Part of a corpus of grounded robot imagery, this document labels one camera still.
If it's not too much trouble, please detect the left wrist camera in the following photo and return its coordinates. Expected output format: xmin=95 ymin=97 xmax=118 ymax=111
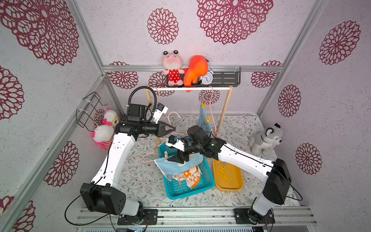
xmin=152 ymin=103 xmax=168 ymax=124

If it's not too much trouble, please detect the light blue patterned towel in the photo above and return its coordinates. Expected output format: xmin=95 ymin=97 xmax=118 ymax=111
xmin=155 ymin=153 xmax=203 ymax=181

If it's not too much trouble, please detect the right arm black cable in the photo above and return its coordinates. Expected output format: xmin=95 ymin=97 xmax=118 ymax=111
xmin=272 ymin=162 xmax=304 ymax=203

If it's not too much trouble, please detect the plush with yellow glasses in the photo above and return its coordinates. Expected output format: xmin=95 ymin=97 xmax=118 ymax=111
xmin=102 ymin=108 xmax=120 ymax=128

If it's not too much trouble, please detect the yellow plastic tray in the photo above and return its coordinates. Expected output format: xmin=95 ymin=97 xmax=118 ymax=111
xmin=213 ymin=160 xmax=244 ymax=192

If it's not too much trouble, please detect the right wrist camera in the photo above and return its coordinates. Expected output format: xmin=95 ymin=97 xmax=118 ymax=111
xmin=165 ymin=135 xmax=185 ymax=152

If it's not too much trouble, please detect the teal plastic basket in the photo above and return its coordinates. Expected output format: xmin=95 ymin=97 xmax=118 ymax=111
xmin=155 ymin=144 xmax=215 ymax=200

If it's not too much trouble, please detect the orange red plush toy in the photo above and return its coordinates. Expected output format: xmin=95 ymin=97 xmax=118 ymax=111
xmin=183 ymin=55 xmax=208 ymax=88

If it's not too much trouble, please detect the white orange patterned towel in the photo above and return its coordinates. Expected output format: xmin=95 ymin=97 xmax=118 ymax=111
xmin=173 ymin=166 xmax=202 ymax=189

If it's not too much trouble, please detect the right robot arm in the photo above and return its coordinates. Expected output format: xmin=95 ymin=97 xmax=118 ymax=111
xmin=166 ymin=126 xmax=291 ymax=217

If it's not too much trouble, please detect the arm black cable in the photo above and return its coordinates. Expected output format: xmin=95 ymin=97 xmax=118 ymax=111
xmin=272 ymin=162 xmax=304 ymax=203
xmin=63 ymin=191 xmax=111 ymax=227

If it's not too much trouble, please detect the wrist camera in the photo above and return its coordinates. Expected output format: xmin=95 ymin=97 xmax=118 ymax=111
xmin=152 ymin=103 xmax=168 ymax=124
xmin=165 ymin=135 xmax=185 ymax=152

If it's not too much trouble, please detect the white alarm clock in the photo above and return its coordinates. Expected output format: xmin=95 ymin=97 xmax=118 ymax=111
xmin=200 ymin=70 xmax=214 ymax=85

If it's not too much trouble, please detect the blue bear towel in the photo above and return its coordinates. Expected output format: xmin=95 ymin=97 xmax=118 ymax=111
xmin=197 ymin=104 xmax=212 ymax=136

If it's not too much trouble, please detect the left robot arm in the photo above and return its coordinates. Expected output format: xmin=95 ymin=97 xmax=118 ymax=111
xmin=80 ymin=103 xmax=175 ymax=217

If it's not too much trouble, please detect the black wall shelf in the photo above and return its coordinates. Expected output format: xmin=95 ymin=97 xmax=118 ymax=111
xmin=165 ymin=67 xmax=242 ymax=88

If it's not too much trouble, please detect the grey white husky plush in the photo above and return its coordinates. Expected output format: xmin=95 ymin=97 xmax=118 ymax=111
xmin=249 ymin=123 xmax=283 ymax=156

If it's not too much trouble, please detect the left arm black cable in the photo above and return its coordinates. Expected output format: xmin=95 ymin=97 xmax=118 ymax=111
xmin=63 ymin=191 xmax=111 ymax=227

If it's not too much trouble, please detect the black wire wall basket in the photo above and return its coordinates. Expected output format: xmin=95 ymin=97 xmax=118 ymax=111
xmin=75 ymin=91 xmax=108 ymax=132

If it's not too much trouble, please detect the pink frog plush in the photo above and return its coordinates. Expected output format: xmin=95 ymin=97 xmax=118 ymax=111
xmin=162 ymin=50 xmax=185 ymax=87

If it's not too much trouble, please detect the wooden clothes rack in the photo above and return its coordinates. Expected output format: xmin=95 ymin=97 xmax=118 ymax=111
xmin=154 ymin=86 xmax=233 ymax=136

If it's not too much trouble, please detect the white pink plush toy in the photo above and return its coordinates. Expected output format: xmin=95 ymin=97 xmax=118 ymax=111
xmin=90 ymin=125 xmax=115 ymax=150

